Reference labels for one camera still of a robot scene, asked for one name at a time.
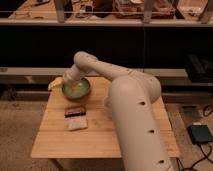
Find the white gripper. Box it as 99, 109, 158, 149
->
48, 66, 83, 91

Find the brown sponge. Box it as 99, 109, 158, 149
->
64, 106, 86, 118

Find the black cable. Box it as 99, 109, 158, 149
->
176, 143, 213, 171

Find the wooden table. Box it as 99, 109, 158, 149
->
30, 76, 181, 160

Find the green bowl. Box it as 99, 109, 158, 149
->
62, 78, 90, 100

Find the white sponge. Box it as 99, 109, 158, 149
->
68, 116, 88, 131

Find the wooden shelf bench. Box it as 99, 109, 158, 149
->
0, 0, 213, 27

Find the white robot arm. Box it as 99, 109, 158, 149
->
48, 51, 174, 171

